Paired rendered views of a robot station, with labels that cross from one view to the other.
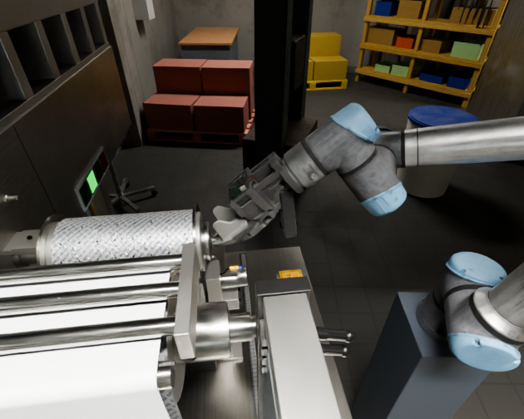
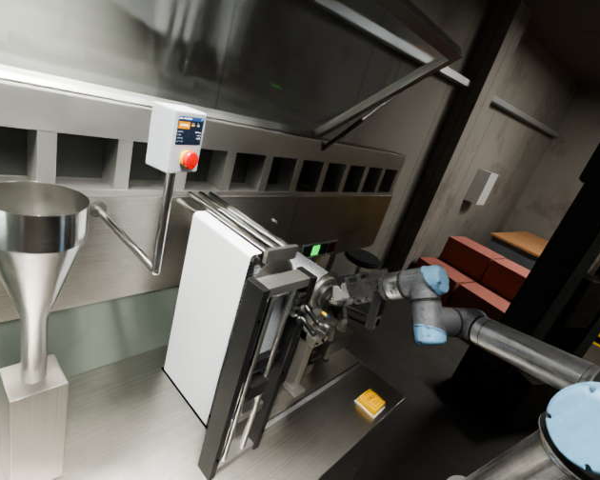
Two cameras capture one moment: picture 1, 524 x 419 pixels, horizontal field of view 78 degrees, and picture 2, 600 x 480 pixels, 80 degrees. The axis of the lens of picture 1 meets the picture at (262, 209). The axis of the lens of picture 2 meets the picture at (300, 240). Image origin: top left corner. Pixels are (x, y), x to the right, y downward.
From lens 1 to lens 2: 0.61 m
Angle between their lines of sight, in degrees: 41
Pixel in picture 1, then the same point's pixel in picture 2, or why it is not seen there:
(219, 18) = not seen: hidden behind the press
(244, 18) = not seen: hidden behind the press
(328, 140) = (410, 273)
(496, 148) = (527, 357)
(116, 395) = (242, 252)
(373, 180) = (421, 312)
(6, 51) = (322, 170)
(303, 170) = (389, 283)
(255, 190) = (362, 280)
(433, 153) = (488, 337)
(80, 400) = (235, 248)
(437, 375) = not seen: outside the picture
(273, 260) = (375, 384)
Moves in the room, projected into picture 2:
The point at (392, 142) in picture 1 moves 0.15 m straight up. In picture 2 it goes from (469, 316) to (497, 265)
